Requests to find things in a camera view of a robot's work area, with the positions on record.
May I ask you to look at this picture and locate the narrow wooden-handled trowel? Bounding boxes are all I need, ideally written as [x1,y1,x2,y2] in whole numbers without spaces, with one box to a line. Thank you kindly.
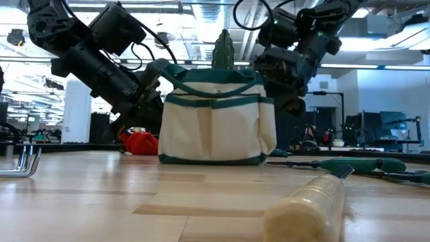
[261,163,355,242]

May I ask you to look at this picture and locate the thin green-handled snips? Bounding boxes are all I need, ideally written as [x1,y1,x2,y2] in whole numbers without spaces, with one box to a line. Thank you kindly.
[355,169,430,186]

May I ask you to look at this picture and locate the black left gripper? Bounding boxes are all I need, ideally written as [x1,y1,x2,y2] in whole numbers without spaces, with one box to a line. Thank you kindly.
[107,58,171,138]

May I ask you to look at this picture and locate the black ceiling camera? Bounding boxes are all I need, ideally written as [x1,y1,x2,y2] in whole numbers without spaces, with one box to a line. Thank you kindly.
[6,28,27,47]
[153,32,171,50]

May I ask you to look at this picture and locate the white pillar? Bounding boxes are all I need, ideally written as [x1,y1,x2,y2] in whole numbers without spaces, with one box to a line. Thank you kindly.
[61,80,93,145]

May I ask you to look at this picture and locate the silver ceiling duct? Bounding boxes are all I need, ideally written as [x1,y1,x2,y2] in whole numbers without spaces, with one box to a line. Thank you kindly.
[193,3,232,61]

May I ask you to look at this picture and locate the black cabinet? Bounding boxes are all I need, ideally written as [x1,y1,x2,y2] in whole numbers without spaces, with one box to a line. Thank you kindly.
[89,112,112,145]

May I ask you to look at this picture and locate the small teal-handled pruner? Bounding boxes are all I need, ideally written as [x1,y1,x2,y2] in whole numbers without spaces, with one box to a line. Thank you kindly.
[268,149,293,158]

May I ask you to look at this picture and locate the long ceiling light strip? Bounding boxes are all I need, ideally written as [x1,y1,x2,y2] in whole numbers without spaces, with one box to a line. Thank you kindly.
[0,56,430,71]

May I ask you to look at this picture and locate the black gantry frame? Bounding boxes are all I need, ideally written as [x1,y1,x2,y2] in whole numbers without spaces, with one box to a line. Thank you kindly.
[302,91,345,149]

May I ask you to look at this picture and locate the cream and green gardening bag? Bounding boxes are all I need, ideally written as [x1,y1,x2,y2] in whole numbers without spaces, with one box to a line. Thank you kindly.
[157,63,278,166]

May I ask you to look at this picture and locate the wooden-handled hand fork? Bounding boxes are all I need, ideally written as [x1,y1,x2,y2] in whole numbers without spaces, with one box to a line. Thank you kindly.
[0,145,43,178]

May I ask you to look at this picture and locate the distant robot workstation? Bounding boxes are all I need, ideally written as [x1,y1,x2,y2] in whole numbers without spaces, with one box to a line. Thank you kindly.
[344,110,425,153]

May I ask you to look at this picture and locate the long-bladed green-handled shears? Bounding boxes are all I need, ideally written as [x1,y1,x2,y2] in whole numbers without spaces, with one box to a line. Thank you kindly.
[267,157,407,174]

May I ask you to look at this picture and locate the green cactus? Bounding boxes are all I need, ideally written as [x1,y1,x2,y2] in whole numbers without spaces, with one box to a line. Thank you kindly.
[211,28,235,71]

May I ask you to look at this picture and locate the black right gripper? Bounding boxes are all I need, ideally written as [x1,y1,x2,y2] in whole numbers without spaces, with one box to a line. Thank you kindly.
[253,46,308,117]

